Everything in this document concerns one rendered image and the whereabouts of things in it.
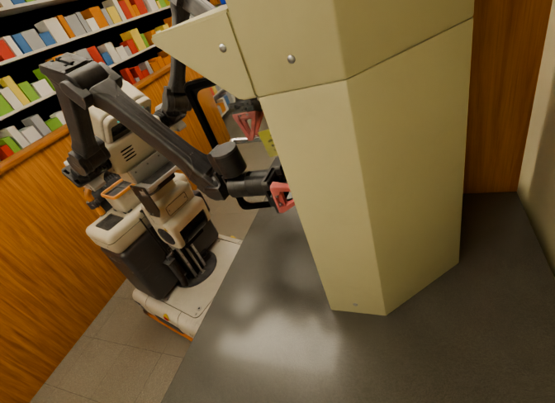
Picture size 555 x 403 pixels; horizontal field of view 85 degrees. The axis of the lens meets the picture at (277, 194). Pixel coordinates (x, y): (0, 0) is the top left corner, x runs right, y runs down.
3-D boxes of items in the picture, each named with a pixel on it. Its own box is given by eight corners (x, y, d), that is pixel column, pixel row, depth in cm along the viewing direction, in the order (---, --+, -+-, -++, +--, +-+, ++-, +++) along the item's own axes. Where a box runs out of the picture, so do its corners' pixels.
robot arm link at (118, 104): (99, 73, 76) (61, 93, 69) (97, 55, 71) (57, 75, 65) (236, 182, 79) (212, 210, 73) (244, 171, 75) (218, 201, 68)
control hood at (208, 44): (312, 34, 61) (300, -25, 56) (257, 98, 38) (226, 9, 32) (261, 47, 66) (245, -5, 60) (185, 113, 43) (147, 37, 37)
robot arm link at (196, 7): (201, 8, 106) (169, 2, 100) (202, -11, 103) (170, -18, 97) (258, 59, 82) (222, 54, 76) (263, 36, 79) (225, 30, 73)
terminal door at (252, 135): (340, 199, 84) (305, 48, 62) (241, 210, 94) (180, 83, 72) (340, 197, 85) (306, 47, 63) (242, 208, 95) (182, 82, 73)
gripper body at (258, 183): (283, 154, 67) (254, 158, 70) (268, 182, 60) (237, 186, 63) (291, 178, 71) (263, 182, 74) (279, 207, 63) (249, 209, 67)
